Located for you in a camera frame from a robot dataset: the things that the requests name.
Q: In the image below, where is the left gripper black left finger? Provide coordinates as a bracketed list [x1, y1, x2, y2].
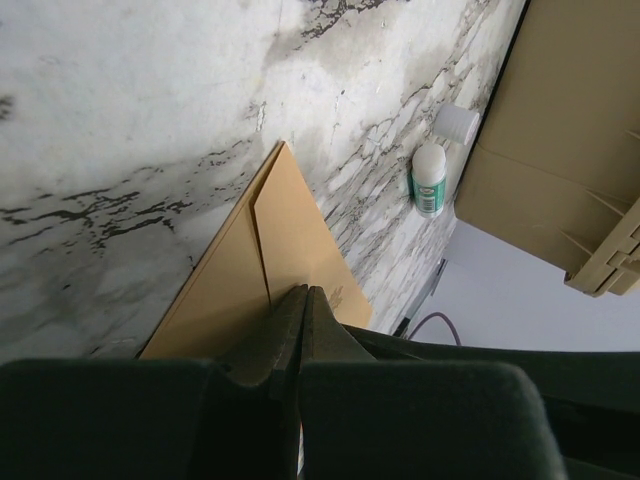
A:
[1, 286, 306, 479]

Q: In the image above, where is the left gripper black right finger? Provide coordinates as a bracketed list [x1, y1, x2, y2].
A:
[298, 287, 567, 479]

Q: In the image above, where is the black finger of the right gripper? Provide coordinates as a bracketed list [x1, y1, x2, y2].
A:
[347, 327, 639, 479]

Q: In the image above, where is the brown kraft envelope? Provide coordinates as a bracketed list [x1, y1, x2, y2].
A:
[140, 142, 372, 360]

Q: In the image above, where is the green white glue stick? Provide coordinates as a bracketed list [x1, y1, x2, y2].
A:
[411, 143, 446, 218]

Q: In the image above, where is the white glue stick cap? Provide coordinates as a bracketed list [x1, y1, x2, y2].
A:
[433, 104, 480, 145]

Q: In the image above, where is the tan plastic tool case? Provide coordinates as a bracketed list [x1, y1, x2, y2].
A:
[455, 1, 639, 297]

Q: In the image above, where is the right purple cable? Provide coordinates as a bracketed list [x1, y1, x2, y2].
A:
[409, 310, 464, 347]

